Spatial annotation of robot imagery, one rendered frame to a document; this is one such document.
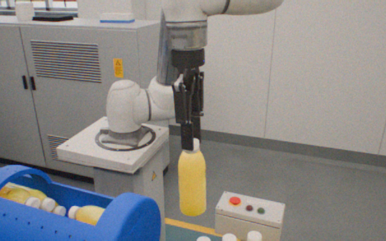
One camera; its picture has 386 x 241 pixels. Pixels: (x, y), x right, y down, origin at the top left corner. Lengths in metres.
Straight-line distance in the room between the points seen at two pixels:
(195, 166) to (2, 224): 0.52
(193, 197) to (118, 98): 0.76
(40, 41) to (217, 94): 1.86
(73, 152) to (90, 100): 1.32
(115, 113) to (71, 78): 1.41
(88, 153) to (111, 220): 0.73
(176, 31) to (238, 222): 0.62
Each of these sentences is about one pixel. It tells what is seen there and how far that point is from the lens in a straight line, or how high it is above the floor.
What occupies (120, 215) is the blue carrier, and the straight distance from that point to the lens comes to 0.84.
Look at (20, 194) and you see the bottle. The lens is 1.09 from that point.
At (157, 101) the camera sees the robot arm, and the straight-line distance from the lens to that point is 1.52.
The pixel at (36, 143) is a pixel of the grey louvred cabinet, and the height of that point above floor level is 0.34.
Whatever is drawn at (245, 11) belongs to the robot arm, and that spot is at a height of 1.68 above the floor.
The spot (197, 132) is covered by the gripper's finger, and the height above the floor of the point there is 1.40.
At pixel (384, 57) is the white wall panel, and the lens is 3.53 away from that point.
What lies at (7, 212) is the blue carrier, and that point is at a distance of 1.00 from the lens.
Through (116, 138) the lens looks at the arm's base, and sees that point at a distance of 1.57.
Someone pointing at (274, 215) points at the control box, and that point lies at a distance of 1.06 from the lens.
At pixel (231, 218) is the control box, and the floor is 1.07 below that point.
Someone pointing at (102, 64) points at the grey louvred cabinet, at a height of 1.16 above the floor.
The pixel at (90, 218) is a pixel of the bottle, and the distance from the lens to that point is 1.01.
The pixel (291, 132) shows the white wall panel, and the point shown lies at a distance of 3.73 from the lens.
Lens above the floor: 1.74
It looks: 23 degrees down
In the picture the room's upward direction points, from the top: straight up
